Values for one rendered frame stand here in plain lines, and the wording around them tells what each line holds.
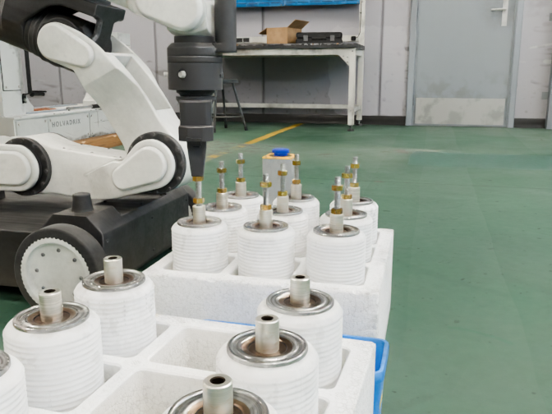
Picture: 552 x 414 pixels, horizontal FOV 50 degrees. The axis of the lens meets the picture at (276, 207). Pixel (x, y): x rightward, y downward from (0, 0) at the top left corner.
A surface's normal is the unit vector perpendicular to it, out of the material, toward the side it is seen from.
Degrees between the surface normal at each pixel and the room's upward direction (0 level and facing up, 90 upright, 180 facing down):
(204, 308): 90
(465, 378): 0
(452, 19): 90
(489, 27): 90
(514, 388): 0
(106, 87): 112
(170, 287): 90
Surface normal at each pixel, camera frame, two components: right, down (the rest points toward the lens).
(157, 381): -0.30, 0.21
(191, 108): 0.10, 0.22
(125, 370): 0.00, -0.97
